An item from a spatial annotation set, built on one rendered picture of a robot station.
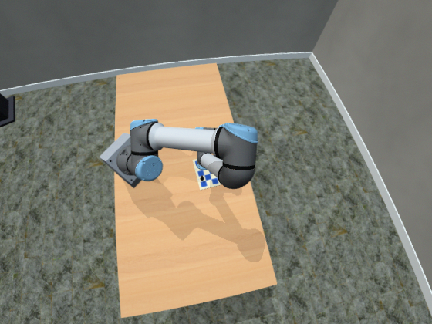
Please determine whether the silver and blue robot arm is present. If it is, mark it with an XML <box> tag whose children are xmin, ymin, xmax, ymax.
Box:
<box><xmin>116</xmin><ymin>119</ymin><xmax>258</xmax><ymax>189</ymax></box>

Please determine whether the blue and white chessboard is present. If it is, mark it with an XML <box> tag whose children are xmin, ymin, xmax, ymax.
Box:
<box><xmin>193</xmin><ymin>159</ymin><xmax>222</xmax><ymax>190</ymax></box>

